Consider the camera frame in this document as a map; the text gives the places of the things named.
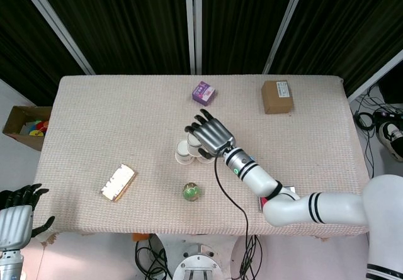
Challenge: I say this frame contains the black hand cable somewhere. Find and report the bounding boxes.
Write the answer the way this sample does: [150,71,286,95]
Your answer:
[213,155,253,277]

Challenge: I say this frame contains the black cables under table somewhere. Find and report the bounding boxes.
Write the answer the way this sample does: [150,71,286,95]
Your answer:
[134,234,173,280]

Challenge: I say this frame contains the white partition frame post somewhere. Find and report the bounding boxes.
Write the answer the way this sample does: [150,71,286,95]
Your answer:
[346,49,403,102]
[262,0,312,75]
[184,0,203,76]
[14,0,96,76]

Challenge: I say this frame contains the white paper cup blue print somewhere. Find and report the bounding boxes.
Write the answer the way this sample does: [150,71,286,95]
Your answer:
[186,132,204,157]

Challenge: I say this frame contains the white yellow sponge block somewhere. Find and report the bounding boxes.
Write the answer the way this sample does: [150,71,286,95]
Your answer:
[100,164,137,203]

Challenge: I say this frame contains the beige woven tablecloth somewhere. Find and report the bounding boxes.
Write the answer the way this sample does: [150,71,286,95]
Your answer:
[33,74,373,238]

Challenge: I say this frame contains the green round toy ball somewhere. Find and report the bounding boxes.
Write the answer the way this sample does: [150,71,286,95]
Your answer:
[183,182,202,202]

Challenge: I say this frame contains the black floor cable bundle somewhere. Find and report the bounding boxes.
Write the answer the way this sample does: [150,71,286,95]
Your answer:
[353,83,403,180]

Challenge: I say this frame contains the colourful toy pieces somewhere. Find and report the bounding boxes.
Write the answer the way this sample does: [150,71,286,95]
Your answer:
[20,120,50,137]

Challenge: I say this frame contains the black white sneaker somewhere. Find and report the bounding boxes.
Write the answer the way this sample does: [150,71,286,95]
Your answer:
[377,121,403,163]

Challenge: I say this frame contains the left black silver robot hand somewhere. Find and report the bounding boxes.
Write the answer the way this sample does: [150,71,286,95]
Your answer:
[0,183,56,252]

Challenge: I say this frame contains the small purple box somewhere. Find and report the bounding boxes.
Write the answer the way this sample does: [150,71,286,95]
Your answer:
[191,81,217,107]

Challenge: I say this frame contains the brown cardboard box white label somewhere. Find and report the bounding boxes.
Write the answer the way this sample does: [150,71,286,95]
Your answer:
[261,80,295,115]

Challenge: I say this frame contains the open cardboard box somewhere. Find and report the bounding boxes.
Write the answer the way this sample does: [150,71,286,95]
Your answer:
[2,105,53,152]

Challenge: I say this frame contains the grey round robot base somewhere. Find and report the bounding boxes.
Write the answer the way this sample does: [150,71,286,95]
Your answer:
[172,242,223,280]

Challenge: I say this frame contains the red pink card box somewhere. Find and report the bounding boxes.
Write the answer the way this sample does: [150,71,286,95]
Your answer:
[258,185,298,212]

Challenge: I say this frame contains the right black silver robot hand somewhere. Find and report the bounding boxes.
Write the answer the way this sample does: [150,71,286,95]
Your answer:
[184,109,237,160]

